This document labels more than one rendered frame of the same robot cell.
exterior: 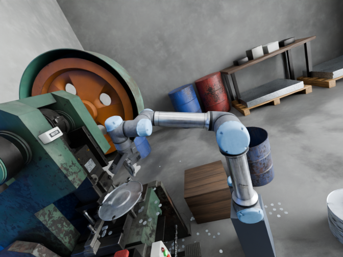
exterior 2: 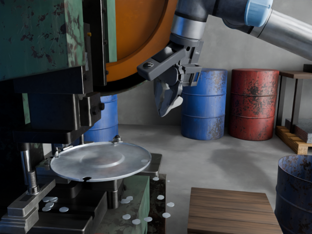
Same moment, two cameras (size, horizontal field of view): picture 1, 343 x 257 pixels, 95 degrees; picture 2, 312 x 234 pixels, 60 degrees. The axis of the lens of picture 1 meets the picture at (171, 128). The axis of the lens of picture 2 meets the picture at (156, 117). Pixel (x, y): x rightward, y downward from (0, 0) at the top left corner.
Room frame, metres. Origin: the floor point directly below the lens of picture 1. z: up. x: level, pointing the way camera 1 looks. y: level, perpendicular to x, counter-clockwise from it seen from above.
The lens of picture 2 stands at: (0.07, 0.36, 1.09)
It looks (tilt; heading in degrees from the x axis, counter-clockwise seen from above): 13 degrees down; 356
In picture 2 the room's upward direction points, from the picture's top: straight up
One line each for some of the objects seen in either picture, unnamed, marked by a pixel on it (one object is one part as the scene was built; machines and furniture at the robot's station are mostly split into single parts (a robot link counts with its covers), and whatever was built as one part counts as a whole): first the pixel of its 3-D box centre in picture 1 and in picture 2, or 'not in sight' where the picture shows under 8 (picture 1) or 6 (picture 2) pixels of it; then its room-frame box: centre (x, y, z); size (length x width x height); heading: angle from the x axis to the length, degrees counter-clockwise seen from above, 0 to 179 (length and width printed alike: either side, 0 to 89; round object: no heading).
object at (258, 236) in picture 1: (253, 229); not in sight; (0.71, -0.22, 0.23); 0.18 x 0.18 x 0.45; 59
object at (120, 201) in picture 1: (121, 198); (102, 158); (0.83, 0.47, 0.78); 0.29 x 0.29 x 0.01
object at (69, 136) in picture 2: (96, 195); (58, 131); (0.86, 0.59, 0.86); 0.20 x 0.16 x 0.05; 169
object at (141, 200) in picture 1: (132, 203); (119, 179); (0.82, 0.42, 0.72); 0.25 x 0.14 x 0.14; 79
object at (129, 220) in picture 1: (112, 215); (64, 189); (0.86, 0.59, 0.68); 0.45 x 0.30 x 0.06; 169
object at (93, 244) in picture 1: (93, 232); (31, 192); (0.69, 0.62, 0.76); 0.17 x 0.06 x 0.10; 169
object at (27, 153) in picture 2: (87, 215); (25, 159); (0.79, 0.67, 0.81); 0.02 x 0.02 x 0.14
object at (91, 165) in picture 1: (86, 171); (68, 71); (0.85, 0.55, 1.04); 0.17 x 0.15 x 0.30; 79
